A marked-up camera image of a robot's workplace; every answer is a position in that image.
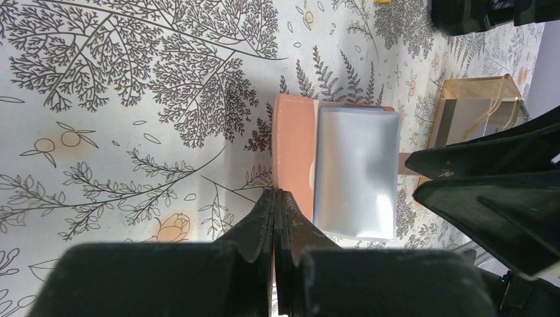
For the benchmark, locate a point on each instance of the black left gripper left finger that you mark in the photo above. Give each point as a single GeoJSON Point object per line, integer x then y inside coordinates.
{"type": "Point", "coordinates": [228, 277]}

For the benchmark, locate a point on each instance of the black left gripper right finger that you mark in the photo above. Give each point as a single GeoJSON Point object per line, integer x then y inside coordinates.
{"type": "Point", "coordinates": [316, 277]}

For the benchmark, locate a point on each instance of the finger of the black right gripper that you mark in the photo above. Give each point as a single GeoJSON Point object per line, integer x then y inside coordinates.
{"type": "Point", "coordinates": [524, 150]}

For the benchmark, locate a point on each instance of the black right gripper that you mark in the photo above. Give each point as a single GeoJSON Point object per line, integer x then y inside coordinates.
{"type": "Point", "coordinates": [515, 218]}

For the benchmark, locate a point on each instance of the pink leather card holder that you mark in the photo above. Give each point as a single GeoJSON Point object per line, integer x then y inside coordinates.
{"type": "Point", "coordinates": [341, 162]}

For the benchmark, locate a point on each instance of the clear acrylic card organizer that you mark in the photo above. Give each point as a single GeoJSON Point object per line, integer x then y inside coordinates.
{"type": "Point", "coordinates": [466, 109]}

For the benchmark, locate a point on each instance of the dark grey hard case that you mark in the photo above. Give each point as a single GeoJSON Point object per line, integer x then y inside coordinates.
{"type": "Point", "coordinates": [460, 17]}

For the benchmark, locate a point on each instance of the floral patterned table mat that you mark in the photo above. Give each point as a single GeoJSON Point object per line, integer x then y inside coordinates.
{"type": "Point", "coordinates": [150, 121]}

